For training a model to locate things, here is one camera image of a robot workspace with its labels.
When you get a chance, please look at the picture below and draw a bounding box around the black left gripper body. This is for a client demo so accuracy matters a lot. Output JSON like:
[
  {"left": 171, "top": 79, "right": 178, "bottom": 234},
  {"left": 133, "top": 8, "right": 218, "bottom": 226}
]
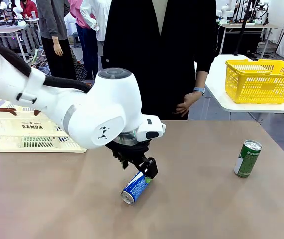
[{"left": 105, "top": 139, "right": 150, "bottom": 164}]

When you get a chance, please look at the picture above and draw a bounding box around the blue Pocari drink can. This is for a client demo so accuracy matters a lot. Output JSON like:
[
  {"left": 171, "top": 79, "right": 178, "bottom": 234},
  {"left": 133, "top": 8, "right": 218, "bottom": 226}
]
[{"left": 120, "top": 170, "right": 154, "bottom": 205}]

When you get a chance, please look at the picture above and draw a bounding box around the dark green white-label can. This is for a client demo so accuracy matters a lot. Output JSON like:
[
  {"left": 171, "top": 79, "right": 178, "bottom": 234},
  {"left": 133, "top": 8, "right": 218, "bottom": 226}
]
[{"left": 233, "top": 139, "right": 263, "bottom": 179}]

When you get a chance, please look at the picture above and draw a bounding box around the person's left forearm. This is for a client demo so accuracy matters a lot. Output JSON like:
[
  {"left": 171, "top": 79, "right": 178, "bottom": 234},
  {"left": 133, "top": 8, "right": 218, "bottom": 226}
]
[{"left": 195, "top": 70, "right": 210, "bottom": 90}]

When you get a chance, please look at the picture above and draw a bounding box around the cream basket with brown rim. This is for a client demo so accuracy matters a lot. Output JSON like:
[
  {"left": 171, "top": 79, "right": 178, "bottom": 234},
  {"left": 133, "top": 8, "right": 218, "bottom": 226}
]
[{"left": 0, "top": 98, "right": 88, "bottom": 153}]

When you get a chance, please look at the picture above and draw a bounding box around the yellow plastic shopping basket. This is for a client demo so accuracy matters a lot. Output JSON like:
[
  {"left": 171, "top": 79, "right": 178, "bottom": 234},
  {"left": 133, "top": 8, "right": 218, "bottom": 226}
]
[{"left": 225, "top": 58, "right": 284, "bottom": 105}]

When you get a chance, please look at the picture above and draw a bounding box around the person's left hand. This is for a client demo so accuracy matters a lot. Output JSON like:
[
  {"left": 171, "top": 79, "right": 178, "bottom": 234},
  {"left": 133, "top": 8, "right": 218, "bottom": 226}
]
[{"left": 175, "top": 91, "right": 200, "bottom": 117}]

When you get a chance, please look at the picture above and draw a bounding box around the grey-top bystander hand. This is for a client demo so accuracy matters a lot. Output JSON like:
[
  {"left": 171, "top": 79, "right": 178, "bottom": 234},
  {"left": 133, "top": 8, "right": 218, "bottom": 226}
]
[{"left": 54, "top": 43, "right": 64, "bottom": 57}]

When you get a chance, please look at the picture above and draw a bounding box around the person in black cardigan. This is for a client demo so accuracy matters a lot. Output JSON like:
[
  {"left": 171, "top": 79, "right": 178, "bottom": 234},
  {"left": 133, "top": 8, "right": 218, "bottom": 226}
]
[{"left": 102, "top": 0, "right": 218, "bottom": 121}]

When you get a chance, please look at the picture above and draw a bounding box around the pile of patterned clothes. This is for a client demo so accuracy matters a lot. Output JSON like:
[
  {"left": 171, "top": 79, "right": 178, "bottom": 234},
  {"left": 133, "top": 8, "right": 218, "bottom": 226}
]
[{"left": 29, "top": 48, "right": 88, "bottom": 82}]

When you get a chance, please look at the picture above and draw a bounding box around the white side table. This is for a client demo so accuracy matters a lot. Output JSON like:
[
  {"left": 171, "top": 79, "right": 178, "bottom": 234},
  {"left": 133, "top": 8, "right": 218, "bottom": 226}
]
[{"left": 205, "top": 54, "right": 284, "bottom": 113}]

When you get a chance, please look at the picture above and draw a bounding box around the bystander in pink shirt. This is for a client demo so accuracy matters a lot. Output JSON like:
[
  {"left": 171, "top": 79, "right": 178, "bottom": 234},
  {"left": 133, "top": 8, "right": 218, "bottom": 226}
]
[{"left": 68, "top": 0, "right": 100, "bottom": 80}]

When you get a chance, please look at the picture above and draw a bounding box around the bystander in white shirt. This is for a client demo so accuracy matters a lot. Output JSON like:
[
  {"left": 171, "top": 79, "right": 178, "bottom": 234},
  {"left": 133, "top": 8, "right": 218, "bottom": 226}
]
[{"left": 79, "top": 0, "right": 112, "bottom": 60}]

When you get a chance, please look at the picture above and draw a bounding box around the bystander in grey top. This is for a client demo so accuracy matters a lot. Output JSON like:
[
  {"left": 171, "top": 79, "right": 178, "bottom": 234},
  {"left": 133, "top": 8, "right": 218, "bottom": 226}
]
[{"left": 36, "top": 0, "right": 77, "bottom": 80}]

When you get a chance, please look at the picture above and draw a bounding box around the black slanted pole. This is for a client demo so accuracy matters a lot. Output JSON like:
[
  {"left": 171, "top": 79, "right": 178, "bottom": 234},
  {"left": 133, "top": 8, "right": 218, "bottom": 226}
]
[{"left": 233, "top": 0, "right": 253, "bottom": 56}]

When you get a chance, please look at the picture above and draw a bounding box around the bystander in red jacket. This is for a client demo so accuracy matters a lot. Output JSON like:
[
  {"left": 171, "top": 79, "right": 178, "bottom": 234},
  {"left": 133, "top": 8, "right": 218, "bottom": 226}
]
[{"left": 19, "top": 0, "right": 39, "bottom": 18}]

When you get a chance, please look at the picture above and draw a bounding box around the brown-topped workshop table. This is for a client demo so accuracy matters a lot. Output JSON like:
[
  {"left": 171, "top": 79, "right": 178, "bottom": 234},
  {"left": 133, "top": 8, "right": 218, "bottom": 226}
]
[{"left": 217, "top": 22, "right": 279, "bottom": 58}]

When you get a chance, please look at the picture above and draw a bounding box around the grey workshop table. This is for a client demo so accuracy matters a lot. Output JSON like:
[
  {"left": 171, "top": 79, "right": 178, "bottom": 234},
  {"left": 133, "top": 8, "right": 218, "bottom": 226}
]
[{"left": 0, "top": 26, "right": 33, "bottom": 63}]

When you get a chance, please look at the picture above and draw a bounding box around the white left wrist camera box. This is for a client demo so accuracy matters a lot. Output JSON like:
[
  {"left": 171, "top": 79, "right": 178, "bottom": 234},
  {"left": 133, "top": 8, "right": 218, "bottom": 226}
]
[{"left": 135, "top": 119, "right": 167, "bottom": 145}]

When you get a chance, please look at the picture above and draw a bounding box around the black left arm cable sleeve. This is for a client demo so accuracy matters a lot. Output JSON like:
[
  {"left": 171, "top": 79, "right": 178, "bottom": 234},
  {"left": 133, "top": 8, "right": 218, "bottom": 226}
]
[{"left": 0, "top": 38, "right": 93, "bottom": 94}]

